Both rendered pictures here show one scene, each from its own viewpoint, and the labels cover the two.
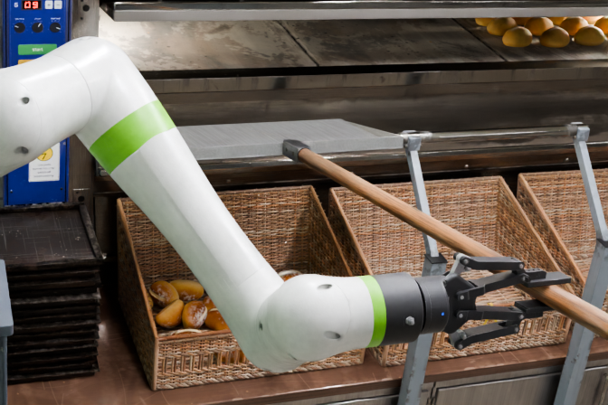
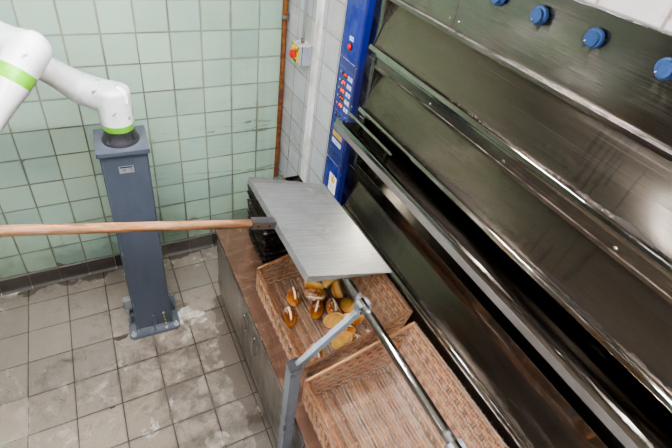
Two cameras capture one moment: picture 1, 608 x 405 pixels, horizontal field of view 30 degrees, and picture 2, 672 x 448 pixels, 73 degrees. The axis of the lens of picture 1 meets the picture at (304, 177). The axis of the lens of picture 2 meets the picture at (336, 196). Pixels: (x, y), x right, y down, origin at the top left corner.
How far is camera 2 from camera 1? 2.51 m
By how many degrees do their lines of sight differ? 67
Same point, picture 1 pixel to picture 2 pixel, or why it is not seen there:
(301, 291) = not seen: outside the picture
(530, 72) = (572, 412)
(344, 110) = (444, 289)
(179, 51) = not seen: hidden behind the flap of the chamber
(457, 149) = (484, 391)
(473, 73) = (524, 356)
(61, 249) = not seen: hidden behind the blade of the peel
